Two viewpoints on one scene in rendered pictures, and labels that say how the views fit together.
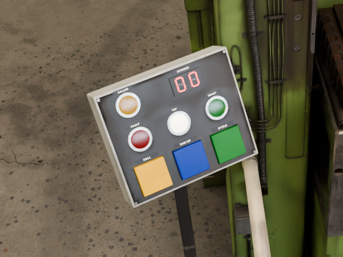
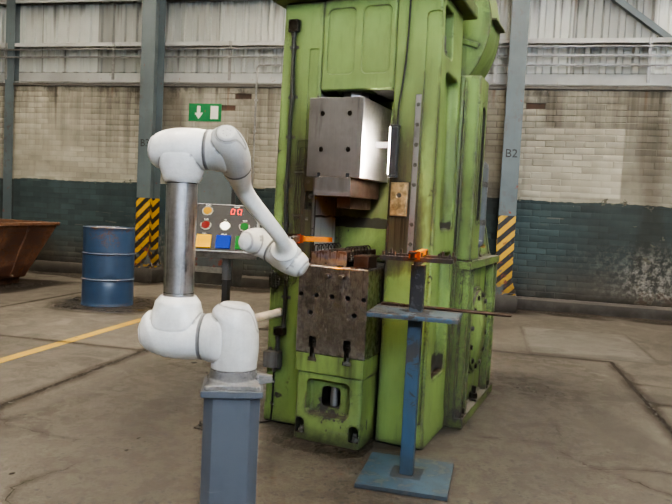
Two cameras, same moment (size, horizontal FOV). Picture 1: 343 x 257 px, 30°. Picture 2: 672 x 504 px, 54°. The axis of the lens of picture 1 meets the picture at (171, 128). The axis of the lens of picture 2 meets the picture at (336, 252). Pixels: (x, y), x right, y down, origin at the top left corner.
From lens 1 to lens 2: 2.70 m
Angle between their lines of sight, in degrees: 43
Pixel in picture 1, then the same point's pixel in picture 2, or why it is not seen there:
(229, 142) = not seen: hidden behind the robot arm
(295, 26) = (305, 223)
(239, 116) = not seen: hidden behind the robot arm
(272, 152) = (291, 307)
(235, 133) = not seen: hidden behind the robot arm
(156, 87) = (222, 209)
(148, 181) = (200, 241)
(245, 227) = (267, 359)
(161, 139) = (214, 228)
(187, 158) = (221, 239)
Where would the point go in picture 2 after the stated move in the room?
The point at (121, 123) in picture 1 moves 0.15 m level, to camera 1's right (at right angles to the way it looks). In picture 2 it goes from (201, 216) to (227, 217)
